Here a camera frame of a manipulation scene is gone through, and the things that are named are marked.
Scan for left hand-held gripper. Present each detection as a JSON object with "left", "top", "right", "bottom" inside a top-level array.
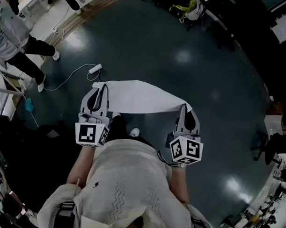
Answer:
[{"left": 74, "top": 83, "right": 112, "bottom": 148}]

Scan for white power cable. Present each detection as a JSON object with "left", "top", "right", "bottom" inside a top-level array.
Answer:
[{"left": 48, "top": 4, "right": 72, "bottom": 47}]

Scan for black office chair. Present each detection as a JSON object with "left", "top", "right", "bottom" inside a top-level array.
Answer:
[{"left": 249, "top": 130, "right": 286, "bottom": 166}]

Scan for white paper sheet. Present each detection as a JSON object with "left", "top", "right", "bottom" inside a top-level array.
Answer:
[{"left": 269, "top": 13, "right": 286, "bottom": 45}]

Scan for metal frame table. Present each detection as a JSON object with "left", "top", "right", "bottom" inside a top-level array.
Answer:
[{"left": 0, "top": 67, "right": 26, "bottom": 121}]

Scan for white garment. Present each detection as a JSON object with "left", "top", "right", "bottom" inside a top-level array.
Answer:
[{"left": 91, "top": 78, "right": 194, "bottom": 116}]

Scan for white power strip with cable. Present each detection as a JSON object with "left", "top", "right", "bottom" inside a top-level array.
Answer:
[{"left": 44, "top": 62, "right": 102, "bottom": 93}]

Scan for person's black trousers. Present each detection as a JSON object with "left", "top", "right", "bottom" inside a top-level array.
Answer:
[{"left": 106, "top": 114, "right": 157, "bottom": 150}]

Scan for teal cloth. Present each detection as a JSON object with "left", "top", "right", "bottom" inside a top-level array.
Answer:
[{"left": 25, "top": 97, "right": 36, "bottom": 113}]

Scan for yellow-green strap bundle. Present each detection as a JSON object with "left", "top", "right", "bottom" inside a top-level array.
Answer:
[{"left": 169, "top": 0, "right": 198, "bottom": 24}]

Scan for grey shoulder strap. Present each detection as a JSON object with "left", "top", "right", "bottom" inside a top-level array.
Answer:
[
  {"left": 53, "top": 201, "right": 76, "bottom": 228},
  {"left": 190, "top": 216, "right": 208, "bottom": 228}
]

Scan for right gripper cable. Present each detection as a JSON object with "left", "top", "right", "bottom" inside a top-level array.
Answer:
[{"left": 157, "top": 150, "right": 175, "bottom": 167}]

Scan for person's right forearm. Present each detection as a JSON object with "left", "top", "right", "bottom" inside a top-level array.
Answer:
[{"left": 169, "top": 164, "right": 191, "bottom": 205}]

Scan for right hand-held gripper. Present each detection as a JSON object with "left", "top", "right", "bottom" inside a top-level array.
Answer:
[{"left": 164, "top": 103, "right": 205, "bottom": 166}]

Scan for person's left forearm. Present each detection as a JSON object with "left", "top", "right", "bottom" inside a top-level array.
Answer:
[{"left": 66, "top": 144, "right": 97, "bottom": 189}]

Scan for wooden slat platform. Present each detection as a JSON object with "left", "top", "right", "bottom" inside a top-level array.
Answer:
[{"left": 43, "top": 0, "right": 117, "bottom": 62}]

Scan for cream knit sweater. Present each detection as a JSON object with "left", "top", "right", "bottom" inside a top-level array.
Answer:
[{"left": 37, "top": 135, "right": 221, "bottom": 228}]

